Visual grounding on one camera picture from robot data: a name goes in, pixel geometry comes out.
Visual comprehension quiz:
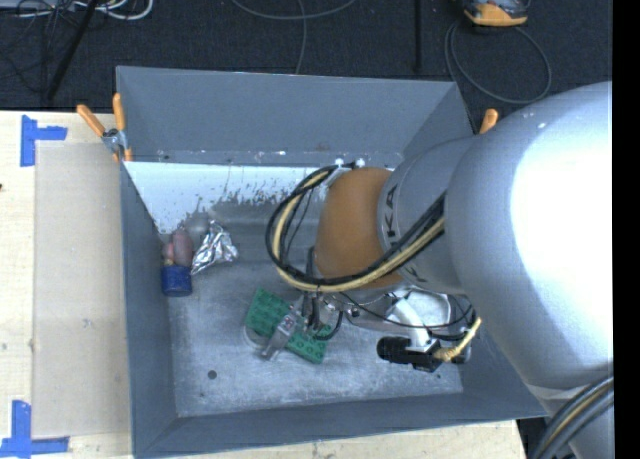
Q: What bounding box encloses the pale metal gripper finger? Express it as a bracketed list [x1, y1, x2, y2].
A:
[258, 314, 299, 362]

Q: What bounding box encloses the dark green flat block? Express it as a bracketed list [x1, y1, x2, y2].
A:
[243, 287, 332, 365]

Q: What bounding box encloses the grey metal bin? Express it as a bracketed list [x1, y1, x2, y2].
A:
[115, 65, 549, 459]

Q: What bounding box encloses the crumpled silver foil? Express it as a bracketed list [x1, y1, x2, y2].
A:
[190, 219, 240, 277]

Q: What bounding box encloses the blue cylinder cup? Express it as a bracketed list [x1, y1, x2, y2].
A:
[160, 263, 194, 298]

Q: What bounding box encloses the pale brown flat board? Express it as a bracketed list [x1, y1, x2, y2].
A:
[30, 140, 132, 441]

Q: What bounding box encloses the black cylinder on white bracket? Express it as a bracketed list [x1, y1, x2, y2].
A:
[375, 291, 474, 374]

